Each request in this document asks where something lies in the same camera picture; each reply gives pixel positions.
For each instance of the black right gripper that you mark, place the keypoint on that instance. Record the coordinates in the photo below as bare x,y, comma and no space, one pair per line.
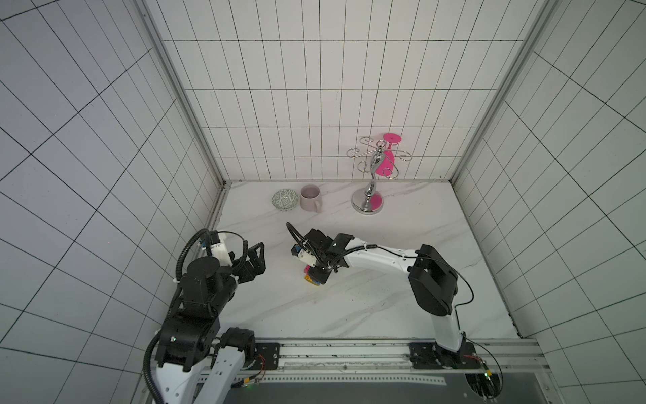
320,265

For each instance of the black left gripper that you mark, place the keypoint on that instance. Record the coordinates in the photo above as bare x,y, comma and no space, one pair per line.
257,263

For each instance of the yellow lego brick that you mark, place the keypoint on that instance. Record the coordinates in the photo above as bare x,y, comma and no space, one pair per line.
314,283

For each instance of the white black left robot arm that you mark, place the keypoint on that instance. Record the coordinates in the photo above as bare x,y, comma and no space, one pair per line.
206,276

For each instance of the pale pink ribbed mug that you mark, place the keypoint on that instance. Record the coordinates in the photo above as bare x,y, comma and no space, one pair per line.
311,199

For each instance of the chrome cup holder stand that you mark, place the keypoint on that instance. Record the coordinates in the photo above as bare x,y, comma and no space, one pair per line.
368,201

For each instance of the green patterned small bowl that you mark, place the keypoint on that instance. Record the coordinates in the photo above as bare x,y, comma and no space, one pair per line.
285,199

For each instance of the pink plastic goblet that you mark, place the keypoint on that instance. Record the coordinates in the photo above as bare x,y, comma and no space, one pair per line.
387,166

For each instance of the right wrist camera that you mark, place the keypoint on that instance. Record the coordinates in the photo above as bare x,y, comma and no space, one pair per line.
304,255

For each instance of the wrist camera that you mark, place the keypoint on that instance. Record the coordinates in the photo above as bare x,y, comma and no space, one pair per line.
304,255
218,248

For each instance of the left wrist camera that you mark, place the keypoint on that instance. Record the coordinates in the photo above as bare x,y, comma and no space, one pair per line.
218,248

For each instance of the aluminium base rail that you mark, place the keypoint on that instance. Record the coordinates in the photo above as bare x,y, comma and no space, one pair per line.
388,360

